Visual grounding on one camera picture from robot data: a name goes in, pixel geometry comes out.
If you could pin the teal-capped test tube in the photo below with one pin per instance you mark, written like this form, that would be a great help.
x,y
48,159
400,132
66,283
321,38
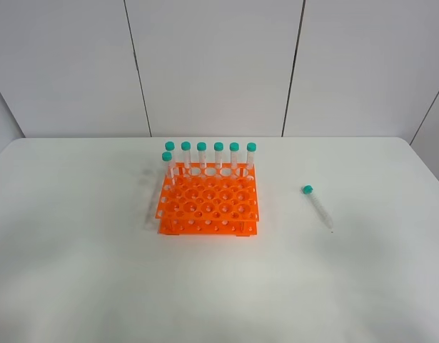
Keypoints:
x,y
322,212
166,157

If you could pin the orange test tube rack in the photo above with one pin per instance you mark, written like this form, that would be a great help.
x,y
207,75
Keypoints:
x,y
209,201

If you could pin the row tube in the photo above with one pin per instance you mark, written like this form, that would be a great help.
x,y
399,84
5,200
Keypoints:
x,y
186,149
201,148
234,149
218,148
170,147
251,150

